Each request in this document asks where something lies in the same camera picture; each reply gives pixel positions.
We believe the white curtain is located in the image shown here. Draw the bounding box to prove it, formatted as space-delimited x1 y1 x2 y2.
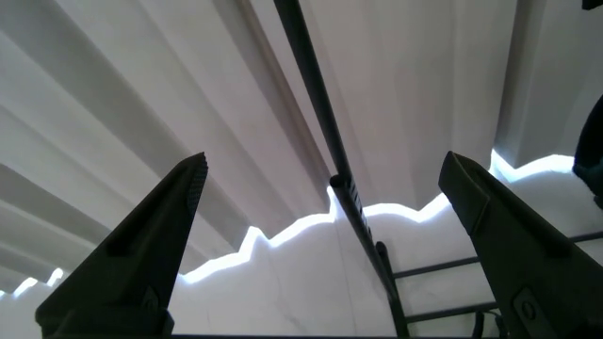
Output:
0 0 603 300

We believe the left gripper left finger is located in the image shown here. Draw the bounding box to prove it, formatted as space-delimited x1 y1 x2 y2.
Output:
35 152 209 338

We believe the black clothes rack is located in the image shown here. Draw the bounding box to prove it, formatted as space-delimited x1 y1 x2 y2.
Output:
272 0 603 338

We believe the black cable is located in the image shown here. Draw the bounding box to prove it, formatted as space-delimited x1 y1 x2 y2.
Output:
472 309 509 338

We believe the black short-sleeved shirt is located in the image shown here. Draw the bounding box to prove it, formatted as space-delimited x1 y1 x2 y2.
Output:
572 93 603 211

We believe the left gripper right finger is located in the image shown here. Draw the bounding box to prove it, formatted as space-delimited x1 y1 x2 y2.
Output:
438 151 603 339

